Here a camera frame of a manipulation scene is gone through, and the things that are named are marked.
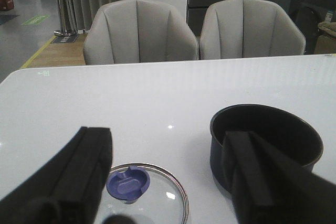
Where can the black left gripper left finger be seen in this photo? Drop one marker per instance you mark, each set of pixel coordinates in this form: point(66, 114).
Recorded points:
point(68, 188)

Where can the blue saucepan with handle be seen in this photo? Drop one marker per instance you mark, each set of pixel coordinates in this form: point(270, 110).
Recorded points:
point(287, 132)

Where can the beige cushion at right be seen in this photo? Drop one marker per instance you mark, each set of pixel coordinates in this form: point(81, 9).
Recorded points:
point(328, 27)

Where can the grey upholstered chair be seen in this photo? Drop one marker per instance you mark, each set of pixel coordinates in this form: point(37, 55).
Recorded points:
point(247, 29)
point(138, 31)

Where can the glass lid blue knob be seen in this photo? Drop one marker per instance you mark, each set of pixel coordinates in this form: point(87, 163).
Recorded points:
point(142, 193)

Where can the dark appliance at right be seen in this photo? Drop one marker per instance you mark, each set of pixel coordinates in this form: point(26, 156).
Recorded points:
point(307, 14)

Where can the right grey upholstered chair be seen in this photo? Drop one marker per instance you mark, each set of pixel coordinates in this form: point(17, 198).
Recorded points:
point(247, 29)

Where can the left grey upholstered chair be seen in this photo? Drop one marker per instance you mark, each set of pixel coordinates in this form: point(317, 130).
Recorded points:
point(138, 31)

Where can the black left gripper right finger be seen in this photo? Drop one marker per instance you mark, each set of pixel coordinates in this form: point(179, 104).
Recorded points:
point(269, 187)

